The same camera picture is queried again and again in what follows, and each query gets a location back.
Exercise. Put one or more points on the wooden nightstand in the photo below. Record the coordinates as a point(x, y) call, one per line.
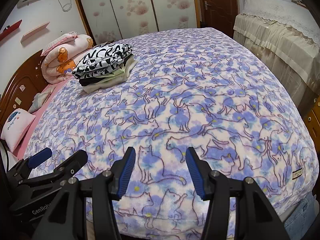
point(313, 125)

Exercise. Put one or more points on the pink bed sheet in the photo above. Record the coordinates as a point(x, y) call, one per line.
point(42, 110)

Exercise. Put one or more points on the black white printed shirt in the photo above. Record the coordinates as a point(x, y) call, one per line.
point(100, 60)

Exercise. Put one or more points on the stack of folded clothes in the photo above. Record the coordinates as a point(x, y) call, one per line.
point(100, 88)

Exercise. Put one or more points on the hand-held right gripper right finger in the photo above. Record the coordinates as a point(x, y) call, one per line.
point(196, 175)

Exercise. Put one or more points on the floral sliding door wardrobe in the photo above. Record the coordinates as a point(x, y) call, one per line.
point(130, 5)

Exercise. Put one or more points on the brown wooden door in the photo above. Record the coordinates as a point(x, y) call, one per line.
point(220, 0)

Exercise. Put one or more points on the person's blue jeans leg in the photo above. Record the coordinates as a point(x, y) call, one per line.
point(300, 215)

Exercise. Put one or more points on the beige lace covered cabinet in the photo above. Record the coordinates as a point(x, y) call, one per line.
point(275, 42)

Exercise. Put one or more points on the small pink pillow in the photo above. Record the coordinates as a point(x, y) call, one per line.
point(17, 127)

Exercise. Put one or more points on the pink wall shelf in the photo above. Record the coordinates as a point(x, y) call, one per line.
point(35, 32)

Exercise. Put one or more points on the black folded garment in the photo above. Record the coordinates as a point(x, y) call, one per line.
point(88, 81)

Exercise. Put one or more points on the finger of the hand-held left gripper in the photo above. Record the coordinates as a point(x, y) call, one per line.
point(40, 158)
point(72, 163)

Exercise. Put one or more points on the rolled pink bear quilt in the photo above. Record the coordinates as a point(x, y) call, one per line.
point(75, 45)

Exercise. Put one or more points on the purple cat print blanket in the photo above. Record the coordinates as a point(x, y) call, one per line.
point(200, 80)

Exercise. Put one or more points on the brown wooden headboard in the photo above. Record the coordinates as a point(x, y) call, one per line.
point(17, 85)

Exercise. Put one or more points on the red wall shelf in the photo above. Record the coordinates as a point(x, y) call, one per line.
point(11, 28)

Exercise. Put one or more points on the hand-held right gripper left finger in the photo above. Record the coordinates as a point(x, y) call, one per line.
point(126, 172)

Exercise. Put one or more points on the pale crumpled cloth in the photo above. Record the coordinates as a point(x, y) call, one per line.
point(40, 98)

